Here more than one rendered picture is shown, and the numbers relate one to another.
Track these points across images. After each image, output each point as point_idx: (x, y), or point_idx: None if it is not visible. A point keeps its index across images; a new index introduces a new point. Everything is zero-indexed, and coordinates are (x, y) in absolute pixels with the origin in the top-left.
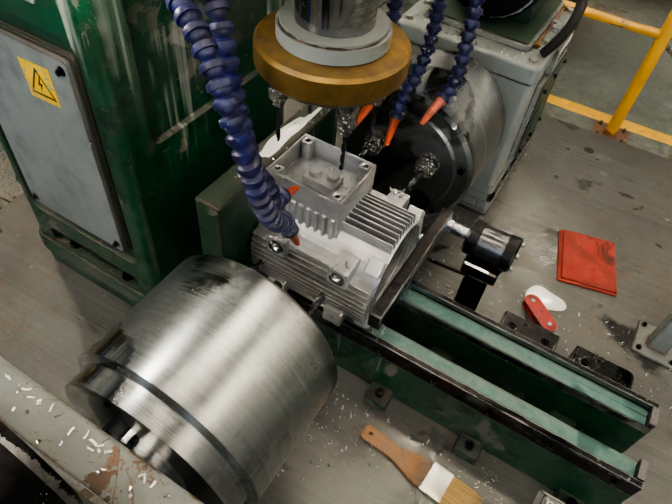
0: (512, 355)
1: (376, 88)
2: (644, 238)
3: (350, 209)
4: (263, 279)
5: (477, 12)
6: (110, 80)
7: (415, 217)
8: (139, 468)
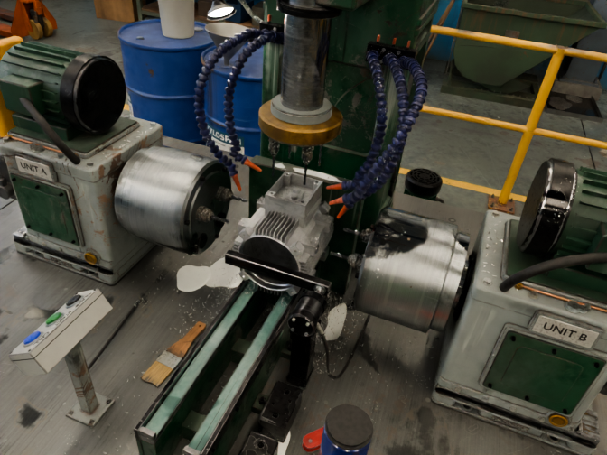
0: (240, 363)
1: (267, 127)
2: None
3: (276, 210)
4: (200, 169)
5: (378, 160)
6: (264, 88)
7: (284, 240)
8: (113, 153)
